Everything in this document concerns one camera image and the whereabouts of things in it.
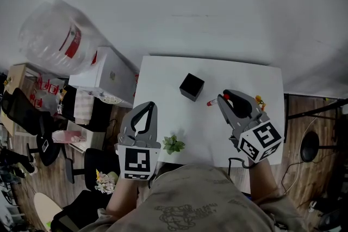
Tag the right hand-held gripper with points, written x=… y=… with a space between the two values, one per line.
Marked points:
x=259 y=141

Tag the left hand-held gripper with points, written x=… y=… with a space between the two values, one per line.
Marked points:
x=137 y=160

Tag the red and white pen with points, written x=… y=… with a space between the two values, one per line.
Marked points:
x=212 y=102

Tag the black cube box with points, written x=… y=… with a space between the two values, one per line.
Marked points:
x=191 y=85

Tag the person's right forearm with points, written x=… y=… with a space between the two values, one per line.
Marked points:
x=262 y=182

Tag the person's left forearm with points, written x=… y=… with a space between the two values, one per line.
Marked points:
x=121 y=198

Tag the yellow orange flower toy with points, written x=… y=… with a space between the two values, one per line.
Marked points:
x=260 y=101

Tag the small green plant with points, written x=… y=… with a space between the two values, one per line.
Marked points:
x=173 y=144

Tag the white appliance box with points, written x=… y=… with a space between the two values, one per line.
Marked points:
x=108 y=76

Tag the black armless chair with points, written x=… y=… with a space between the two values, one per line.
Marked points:
x=92 y=165

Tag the white and yellow flower bunch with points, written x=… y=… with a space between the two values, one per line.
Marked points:
x=106 y=182

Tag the pink box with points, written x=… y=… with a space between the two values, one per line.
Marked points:
x=68 y=136

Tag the person's olive shirt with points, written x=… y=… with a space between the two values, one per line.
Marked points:
x=195 y=198

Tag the red printed plastic bag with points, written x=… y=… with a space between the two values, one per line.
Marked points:
x=46 y=89

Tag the black mesh office chair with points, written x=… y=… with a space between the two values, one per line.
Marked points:
x=24 y=114

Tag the large clear water bottle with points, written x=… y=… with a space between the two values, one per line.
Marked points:
x=59 y=38

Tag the round wooden board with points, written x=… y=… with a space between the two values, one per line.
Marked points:
x=47 y=210

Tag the light wooden cabinet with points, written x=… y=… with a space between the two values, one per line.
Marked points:
x=16 y=76

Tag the black metal table frame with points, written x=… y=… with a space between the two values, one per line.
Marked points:
x=312 y=110

